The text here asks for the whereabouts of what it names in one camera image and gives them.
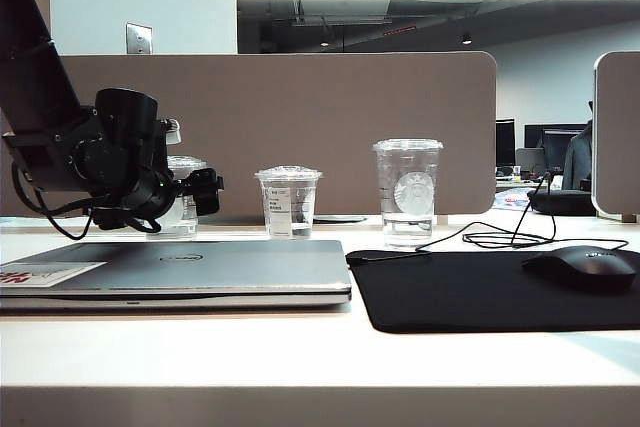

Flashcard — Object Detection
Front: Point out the dark narrow background monitor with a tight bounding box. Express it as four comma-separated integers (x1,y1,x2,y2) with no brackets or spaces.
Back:
495,119,516,168

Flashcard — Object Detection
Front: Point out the wide brown desk partition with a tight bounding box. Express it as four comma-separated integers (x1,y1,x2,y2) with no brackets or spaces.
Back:
0,50,499,218

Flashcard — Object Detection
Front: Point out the brown partition with white frame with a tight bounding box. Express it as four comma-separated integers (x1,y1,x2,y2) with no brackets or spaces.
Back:
592,50,640,222

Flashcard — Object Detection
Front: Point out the thin black mouse cable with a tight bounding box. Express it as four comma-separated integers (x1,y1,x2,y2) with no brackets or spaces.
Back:
417,173,631,253

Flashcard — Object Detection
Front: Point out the colourful magazine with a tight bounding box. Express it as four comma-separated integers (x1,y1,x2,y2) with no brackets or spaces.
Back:
492,187,536,212

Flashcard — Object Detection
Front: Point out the background computer monitor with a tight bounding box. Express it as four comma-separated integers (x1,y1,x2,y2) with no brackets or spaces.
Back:
542,127,576,172

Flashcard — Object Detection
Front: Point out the black mouse pad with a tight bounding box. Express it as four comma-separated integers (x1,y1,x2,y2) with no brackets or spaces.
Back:
345,248,640,335

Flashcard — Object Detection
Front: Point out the white and red laptop sticker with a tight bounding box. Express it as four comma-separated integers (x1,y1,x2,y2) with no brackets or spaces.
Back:
0,260,109,288

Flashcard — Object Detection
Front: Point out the metal wall plate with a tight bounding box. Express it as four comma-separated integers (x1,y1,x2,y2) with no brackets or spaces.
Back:
125,22,154,55

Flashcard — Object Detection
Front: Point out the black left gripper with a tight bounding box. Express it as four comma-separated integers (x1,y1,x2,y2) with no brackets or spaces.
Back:
92,168,225,234

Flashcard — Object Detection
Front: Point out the dark grey jacket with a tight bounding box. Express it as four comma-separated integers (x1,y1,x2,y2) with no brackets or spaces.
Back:
563,120,596,191

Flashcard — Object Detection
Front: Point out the clear cup with white sticker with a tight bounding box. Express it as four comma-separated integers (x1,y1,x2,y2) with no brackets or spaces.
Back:
147,155,209,239

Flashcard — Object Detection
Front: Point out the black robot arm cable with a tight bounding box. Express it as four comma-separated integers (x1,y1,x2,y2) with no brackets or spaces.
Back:
10,161,166,241

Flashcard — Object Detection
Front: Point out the tall clear cup mermaid logo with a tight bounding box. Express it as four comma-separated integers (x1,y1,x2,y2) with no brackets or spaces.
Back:
372,138,445,250

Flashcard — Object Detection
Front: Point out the small clear cup with label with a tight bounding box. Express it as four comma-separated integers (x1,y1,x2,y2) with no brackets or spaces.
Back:
254,165,324,240

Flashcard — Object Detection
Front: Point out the black zip pouch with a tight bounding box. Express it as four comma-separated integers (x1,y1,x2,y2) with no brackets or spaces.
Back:
527,188,597,217

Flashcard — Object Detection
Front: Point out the black computer mouse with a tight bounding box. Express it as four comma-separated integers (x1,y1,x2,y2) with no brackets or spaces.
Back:
521,245,637,291

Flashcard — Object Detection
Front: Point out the silver Dell laptop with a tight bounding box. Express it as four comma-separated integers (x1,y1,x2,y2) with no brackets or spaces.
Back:
0,239,353,312

